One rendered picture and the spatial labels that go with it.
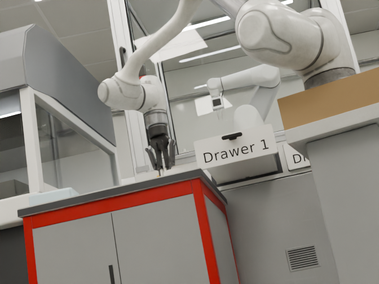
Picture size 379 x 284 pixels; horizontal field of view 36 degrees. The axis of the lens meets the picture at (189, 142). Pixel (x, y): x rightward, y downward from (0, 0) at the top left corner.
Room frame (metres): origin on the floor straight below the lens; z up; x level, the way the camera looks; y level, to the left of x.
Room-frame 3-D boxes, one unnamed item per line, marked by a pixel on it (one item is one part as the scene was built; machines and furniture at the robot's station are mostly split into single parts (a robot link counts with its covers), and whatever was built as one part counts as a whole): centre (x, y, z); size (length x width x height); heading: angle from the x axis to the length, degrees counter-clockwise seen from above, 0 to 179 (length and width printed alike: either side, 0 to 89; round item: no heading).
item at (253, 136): (2.03, -0.16, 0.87); 0.29 x 0.02 x 0.11; 82
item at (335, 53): (1.62, -0.43, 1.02); 0.18 x 0.16 x 0.22; 134
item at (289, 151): (2.30, -0.52, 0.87); 0.29 x 0.02 x 0.11; 82
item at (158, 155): (2.15, 0.13, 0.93); 0.04 x 0.01 x 0.11; 156
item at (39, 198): (1.93, 0.48, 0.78); 0.15 x 0.10 x 0.04; 88
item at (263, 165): (2.23, -0.19, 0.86); 0.40 x 0.26 x 0.06; 172
